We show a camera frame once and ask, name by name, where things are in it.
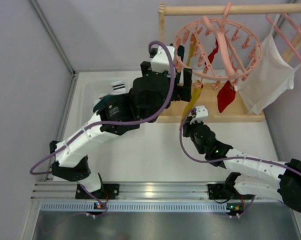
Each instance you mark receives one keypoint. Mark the white slotted cable duct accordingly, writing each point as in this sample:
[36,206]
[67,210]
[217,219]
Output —
[139,206]

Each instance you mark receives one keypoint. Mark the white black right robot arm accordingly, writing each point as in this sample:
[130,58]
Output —
[249,175]

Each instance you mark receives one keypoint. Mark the mustard yellow sock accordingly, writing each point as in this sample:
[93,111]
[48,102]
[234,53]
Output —
[198,87]

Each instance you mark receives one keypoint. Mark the red sock front right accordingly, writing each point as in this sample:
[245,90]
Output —
[225,96]

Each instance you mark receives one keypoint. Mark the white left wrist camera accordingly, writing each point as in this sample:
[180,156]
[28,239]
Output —
[160,63]

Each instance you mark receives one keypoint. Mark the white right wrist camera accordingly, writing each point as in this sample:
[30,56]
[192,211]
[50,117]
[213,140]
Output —
[199,113]

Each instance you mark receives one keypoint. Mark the dark green sock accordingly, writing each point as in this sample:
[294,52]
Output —
[102,101]

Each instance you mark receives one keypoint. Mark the white plastic basket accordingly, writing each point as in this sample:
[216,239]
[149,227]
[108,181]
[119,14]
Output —
[93,90]

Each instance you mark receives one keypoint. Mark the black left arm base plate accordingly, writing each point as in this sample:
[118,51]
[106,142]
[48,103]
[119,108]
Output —
[108,191]

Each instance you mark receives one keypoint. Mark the pink round clip hanger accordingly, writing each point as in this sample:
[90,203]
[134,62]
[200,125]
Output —
[240,50]

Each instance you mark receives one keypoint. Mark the white black striped sock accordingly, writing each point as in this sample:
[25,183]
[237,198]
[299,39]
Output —
[118,88]

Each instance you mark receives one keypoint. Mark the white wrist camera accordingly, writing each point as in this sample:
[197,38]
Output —
[160,63]
[199,113]

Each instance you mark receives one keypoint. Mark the red sock inside ring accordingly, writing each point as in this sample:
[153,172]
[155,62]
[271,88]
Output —
[211,56]

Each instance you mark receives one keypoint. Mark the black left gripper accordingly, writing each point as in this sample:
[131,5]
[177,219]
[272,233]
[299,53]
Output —
[177,81]

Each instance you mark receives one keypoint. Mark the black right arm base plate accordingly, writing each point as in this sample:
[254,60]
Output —
[219,191]

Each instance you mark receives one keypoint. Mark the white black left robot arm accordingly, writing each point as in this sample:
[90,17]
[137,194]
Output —
[124,109]

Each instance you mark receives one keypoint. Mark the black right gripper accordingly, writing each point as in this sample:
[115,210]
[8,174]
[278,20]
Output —
[188,128]

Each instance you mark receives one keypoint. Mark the yellow bear pattern sock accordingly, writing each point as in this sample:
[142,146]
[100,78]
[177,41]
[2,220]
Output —
[193,43]

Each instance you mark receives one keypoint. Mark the wooden clothes rack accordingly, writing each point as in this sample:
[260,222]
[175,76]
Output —
[236,111]

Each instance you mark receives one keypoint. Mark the aluminium mounting rail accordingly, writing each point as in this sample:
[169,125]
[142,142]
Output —
[163,191]

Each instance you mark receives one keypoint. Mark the pink clothes hanger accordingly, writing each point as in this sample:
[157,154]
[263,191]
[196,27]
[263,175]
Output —
[292,44]

